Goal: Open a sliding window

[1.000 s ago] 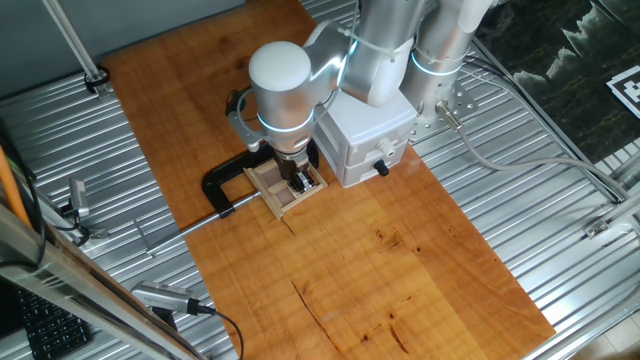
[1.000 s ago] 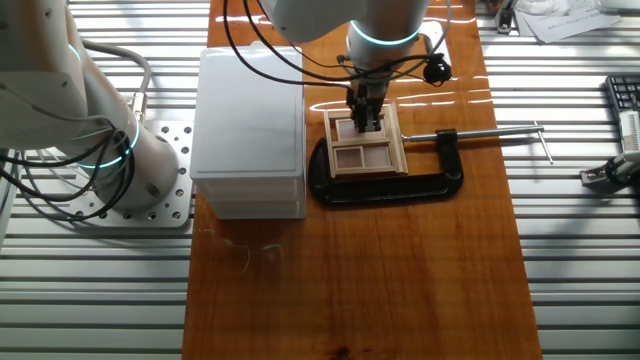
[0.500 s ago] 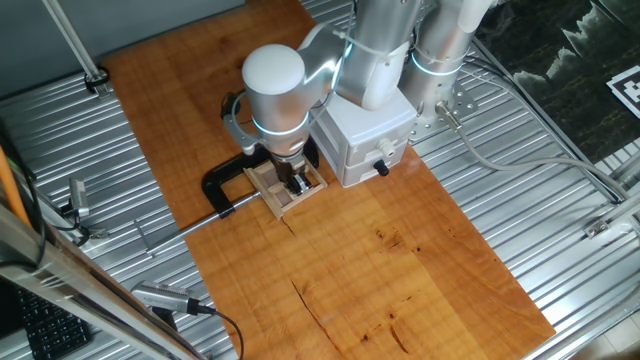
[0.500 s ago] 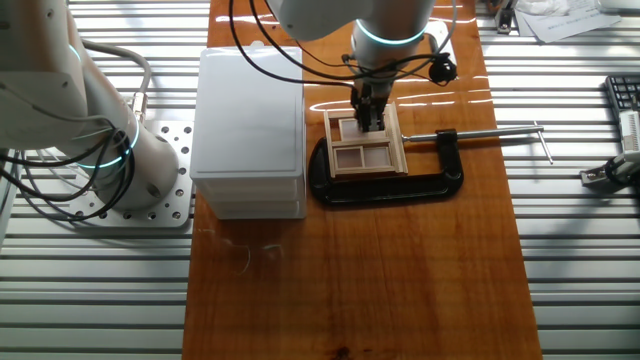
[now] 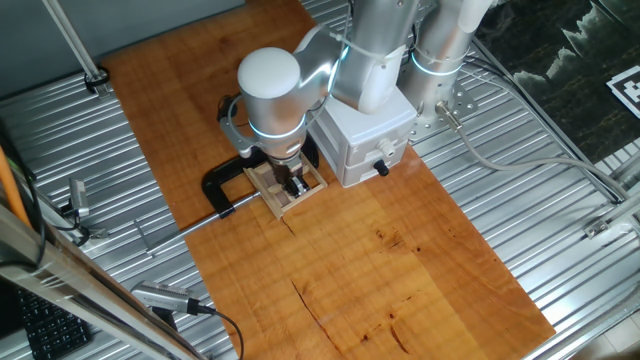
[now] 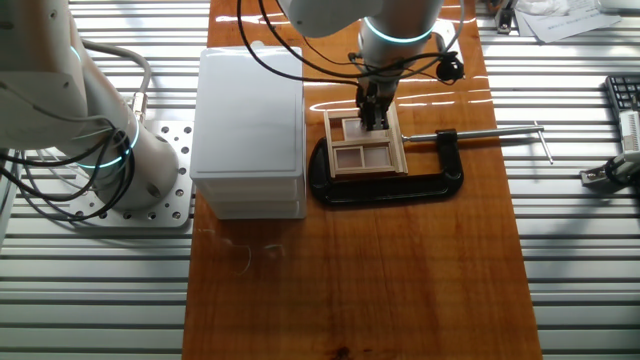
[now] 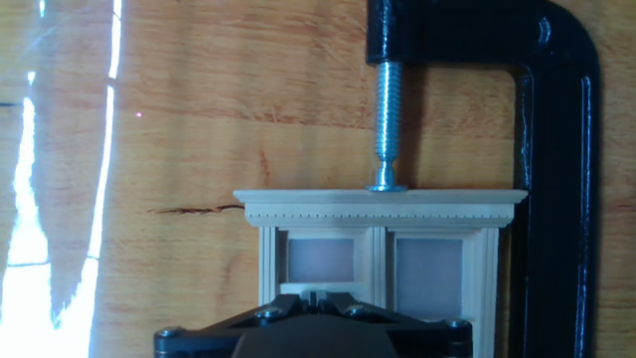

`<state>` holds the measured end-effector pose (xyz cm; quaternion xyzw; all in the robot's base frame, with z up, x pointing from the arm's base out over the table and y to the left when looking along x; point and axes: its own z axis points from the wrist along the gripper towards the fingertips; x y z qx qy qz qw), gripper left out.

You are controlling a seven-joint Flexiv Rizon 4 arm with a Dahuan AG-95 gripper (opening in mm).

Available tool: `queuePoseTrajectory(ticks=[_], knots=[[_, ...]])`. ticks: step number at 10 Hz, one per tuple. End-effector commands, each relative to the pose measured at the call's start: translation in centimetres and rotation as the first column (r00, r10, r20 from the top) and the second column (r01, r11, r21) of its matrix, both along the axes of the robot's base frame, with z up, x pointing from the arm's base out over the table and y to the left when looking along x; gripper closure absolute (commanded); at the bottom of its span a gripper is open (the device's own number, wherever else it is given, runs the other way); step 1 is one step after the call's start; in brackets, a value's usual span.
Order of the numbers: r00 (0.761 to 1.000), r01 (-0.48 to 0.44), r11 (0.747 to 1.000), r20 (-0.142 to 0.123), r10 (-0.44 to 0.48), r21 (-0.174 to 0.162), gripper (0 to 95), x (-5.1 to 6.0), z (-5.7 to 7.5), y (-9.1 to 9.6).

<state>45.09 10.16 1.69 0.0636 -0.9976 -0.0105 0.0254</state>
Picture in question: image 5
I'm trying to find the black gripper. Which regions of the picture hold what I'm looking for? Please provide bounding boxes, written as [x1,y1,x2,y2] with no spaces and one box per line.
[264,153,312,198]

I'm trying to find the small wooden compartment box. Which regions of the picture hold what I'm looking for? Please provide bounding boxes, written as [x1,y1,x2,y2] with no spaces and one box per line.
[243,152,329,220]

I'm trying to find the black C-clamp with silver screw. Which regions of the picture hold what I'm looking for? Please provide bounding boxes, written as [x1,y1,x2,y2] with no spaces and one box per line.
[133,133,321,259]

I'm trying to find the white control box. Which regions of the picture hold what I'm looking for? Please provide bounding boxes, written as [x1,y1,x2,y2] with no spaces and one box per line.
[307,87,419,189]

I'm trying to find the brown wooden board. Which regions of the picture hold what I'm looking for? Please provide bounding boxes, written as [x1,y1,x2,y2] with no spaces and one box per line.
[102,0,557,360]

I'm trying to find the aluminium profile beam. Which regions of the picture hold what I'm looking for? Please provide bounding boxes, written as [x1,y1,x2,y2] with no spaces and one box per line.
[0,204,207,360]

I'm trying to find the orange tube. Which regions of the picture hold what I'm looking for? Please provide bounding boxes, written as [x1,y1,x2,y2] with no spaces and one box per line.
[0,144,32,229]

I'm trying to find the black keyboard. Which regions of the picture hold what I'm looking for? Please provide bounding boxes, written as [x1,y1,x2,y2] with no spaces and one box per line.
[14,287,94,360]

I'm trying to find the dark mountain print sheet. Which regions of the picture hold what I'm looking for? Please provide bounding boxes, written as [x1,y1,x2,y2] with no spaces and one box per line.
[472,0,640,164]

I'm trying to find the black and white marker tag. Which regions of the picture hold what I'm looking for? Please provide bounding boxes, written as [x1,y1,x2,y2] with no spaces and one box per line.
[605,64,640,120]

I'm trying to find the wrist camera with silver bracket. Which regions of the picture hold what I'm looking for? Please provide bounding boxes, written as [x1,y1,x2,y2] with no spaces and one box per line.
[216,92,262,159]

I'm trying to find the black camera cable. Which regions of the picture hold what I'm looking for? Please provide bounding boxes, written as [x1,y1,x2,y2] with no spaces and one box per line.
[197,304,246,360]

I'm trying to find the silver depth camera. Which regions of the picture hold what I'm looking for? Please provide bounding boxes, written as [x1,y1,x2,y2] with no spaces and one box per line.
[130,281,202,317]

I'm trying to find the perforated aluminium base plate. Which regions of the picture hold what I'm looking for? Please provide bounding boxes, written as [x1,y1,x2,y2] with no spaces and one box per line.
[399,74,479,144]

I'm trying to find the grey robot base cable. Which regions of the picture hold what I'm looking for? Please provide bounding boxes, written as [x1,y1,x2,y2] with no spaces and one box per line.
[433,99,632,202]

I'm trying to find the small camera on stand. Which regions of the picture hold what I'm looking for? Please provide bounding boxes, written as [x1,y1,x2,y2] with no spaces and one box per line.
[59,177,109,241]

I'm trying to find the black hanging cable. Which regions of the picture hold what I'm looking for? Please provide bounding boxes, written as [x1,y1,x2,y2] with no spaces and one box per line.
[0,119,49,267]

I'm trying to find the aluminium camera pole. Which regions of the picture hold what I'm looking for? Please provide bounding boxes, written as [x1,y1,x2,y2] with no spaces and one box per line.
[42,0,114,99]

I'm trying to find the small metal corner bracket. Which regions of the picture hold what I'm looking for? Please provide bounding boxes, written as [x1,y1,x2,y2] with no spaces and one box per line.
[583,218,612,239]

